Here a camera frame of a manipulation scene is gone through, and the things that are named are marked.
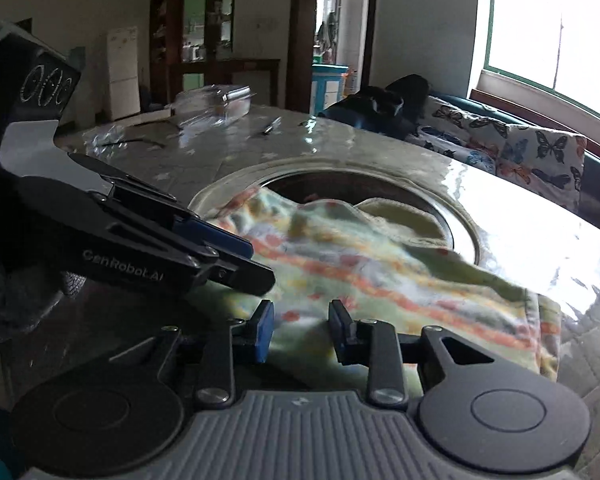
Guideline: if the blue sofa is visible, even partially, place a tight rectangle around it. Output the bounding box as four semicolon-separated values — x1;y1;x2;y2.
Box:
427;91;600;233

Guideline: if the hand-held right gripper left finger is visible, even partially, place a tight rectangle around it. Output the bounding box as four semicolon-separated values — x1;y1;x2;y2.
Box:
107;299;277;409

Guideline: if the white refrigerator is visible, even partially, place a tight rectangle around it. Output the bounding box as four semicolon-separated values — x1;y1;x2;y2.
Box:
106;26;142;122

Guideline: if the pastel patterned garment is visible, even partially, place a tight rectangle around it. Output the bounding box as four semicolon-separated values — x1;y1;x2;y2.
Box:
186;186;562;392

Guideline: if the black bag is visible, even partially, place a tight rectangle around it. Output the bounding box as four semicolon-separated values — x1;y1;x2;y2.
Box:
322;74;432;138

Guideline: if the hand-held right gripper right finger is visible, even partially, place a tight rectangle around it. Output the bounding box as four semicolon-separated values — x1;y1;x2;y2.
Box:
328;298;497;409

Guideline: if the green framed window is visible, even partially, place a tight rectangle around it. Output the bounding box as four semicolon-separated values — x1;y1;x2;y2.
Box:
480;0;600;128

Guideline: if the blue cabinet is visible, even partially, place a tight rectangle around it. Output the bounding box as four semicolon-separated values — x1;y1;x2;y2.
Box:
311;64;350;117

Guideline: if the clear plastic wrap packet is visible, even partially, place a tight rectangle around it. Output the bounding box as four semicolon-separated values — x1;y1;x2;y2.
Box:
174;84;252;125

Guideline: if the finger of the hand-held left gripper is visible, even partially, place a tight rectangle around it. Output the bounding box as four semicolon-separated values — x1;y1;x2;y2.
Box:
195;246;277;297
67;152;255;262

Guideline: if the dark wooden door frame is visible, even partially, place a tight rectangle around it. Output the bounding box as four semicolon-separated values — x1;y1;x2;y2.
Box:
286;0;380;116

